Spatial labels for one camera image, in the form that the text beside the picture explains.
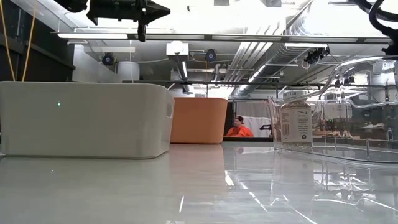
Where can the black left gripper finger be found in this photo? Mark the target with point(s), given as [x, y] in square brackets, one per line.
[157, 12]

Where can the white-lid spice jar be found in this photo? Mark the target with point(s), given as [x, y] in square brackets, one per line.
[297, 124]

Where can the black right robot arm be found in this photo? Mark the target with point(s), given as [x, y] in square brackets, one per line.
[393, 49]

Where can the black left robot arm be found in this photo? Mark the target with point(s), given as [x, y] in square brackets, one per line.
[73, 4]

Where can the long ceiling light bar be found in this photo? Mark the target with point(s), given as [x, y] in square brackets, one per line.
[186, 37]

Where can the white ceiling box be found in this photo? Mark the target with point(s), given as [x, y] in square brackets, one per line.
[177, 48]

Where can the white cylinder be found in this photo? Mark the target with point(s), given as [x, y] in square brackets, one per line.
[128, 71]

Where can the silver ceiling ducts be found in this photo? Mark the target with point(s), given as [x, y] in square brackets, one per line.
[261, 46]

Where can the white plastic bin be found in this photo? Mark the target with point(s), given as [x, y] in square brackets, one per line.
[84, 121]

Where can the orange plastic bin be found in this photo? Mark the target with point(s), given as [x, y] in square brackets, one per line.
[199, 121]

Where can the person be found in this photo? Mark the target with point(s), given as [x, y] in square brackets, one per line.
[239, 130]

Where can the white cloth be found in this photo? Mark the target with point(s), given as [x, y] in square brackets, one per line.
[258, 119]

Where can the black ceiling fixture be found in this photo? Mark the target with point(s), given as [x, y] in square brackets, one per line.
[315, 56]

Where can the clear plastic bin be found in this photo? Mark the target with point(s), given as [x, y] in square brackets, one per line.
[348, 149]

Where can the black ceiling camera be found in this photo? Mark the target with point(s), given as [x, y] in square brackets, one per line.
[211, 55]
[108, 58]

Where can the black horizontal rail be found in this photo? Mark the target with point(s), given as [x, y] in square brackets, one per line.
[217, 82]

